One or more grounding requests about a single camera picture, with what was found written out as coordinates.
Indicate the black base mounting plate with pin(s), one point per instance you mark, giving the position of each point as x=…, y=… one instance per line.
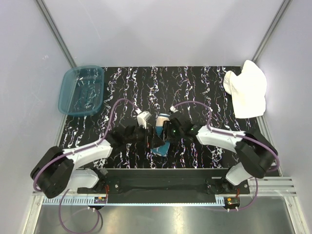
x=211, y=181

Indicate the aluminium frame rail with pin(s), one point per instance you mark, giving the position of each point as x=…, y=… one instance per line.
x=271, y=186

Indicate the white towel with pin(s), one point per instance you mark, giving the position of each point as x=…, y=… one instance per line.
x=247, y=90

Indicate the left small circuit board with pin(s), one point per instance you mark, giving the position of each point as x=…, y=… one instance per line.
x=100, y=200

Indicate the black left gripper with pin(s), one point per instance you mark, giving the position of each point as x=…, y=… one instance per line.
x=148, y=140

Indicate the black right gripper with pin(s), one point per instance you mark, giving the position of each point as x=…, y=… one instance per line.
x=167, y=126

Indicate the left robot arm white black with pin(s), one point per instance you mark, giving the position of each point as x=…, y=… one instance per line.
x=59, y=169

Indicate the small circuit board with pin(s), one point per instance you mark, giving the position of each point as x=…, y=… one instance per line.
x=100, y=200
x=233, y=201

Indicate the teal beige Doraemon towel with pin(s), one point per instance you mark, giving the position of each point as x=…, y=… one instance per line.
x=162, y=150

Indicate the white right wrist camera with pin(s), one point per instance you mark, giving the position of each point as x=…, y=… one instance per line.
x=173, y=109

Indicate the right small circuit board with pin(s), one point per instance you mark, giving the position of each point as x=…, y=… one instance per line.
x=233, y=201

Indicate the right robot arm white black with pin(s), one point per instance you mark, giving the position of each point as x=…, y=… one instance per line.
x=256, y=154

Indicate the teal transparent plastic bin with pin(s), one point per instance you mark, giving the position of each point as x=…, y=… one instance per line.
x=81, y=92

